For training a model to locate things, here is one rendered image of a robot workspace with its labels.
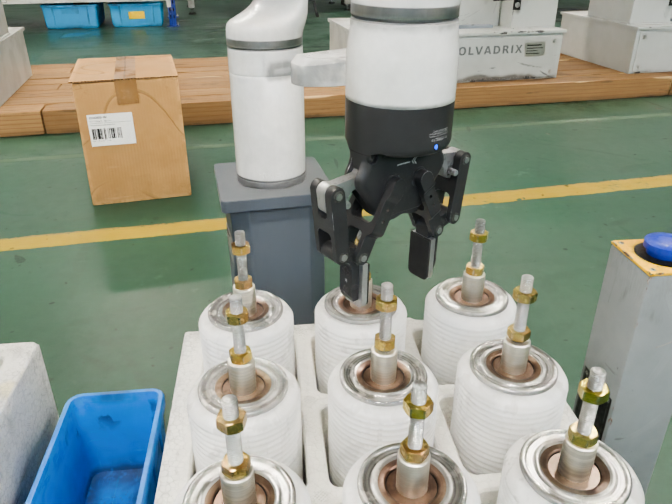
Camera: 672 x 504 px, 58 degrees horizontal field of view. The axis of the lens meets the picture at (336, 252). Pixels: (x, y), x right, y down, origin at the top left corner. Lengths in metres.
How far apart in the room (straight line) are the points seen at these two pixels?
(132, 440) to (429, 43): 0.59
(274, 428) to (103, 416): 0.32
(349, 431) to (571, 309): 0.71
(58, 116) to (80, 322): 1.22
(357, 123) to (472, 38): 2.09
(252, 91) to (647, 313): 0.49
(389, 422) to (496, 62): 2.15
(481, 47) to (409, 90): 2.12
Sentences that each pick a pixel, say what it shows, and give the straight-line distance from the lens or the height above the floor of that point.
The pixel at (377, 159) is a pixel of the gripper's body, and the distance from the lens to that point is 0.42.
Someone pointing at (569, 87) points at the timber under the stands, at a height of 0.06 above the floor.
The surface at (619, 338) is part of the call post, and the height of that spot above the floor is 0.23.
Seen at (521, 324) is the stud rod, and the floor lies 0.30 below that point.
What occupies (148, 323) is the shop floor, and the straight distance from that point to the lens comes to 1.10.
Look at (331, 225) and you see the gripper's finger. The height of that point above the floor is 0.42.
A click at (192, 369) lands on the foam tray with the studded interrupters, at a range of 0.68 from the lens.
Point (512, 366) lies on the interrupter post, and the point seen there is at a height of 0.26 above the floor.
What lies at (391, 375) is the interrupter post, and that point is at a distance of 0.53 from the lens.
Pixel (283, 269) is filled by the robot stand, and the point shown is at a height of 0.19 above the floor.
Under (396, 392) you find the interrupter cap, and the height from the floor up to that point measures 0.25.
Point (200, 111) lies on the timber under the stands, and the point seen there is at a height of 0.05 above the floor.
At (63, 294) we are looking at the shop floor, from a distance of 1.24.
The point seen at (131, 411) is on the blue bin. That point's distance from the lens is 0.78.
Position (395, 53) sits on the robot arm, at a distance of 0.39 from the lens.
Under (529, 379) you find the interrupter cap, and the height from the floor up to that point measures 0.25.
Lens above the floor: 0.59
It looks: 27 degrees down
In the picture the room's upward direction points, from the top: straight up
